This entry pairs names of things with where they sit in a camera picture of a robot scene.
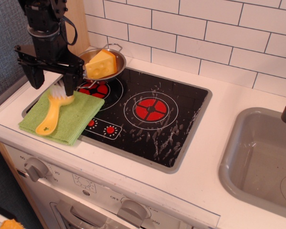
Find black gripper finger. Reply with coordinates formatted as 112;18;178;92
22;63;45;89
62;73;82;96

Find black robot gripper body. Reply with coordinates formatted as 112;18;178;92
14;27;83;74

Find yellow brush white bristles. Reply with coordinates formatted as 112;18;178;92
35;80;75;136

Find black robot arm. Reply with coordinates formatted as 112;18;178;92
14;0;84;96

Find green folded towel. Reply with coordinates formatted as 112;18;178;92
19;91;105;146

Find small silver metal pot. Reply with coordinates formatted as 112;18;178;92
77;43;126;89

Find yellow toy cheese wedge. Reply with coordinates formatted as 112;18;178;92
85;49;117;79

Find wooden side panel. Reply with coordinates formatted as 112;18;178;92
64;0;90;55

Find black toy stove top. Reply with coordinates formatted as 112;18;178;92
21;66;213;174

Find grey left oven knob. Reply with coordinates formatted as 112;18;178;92
24;158;49;182

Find grey oven knob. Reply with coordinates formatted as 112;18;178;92
117;200;147;228
24;158;49;182

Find grey right oven knob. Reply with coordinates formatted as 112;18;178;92
117;200;147;228

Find orange fuzzy object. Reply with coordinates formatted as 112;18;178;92
0;219;24;229

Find grey plastic sink basin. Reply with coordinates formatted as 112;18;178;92
219;107;286;218

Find grey oven door handle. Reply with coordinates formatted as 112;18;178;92
56;200;125;229

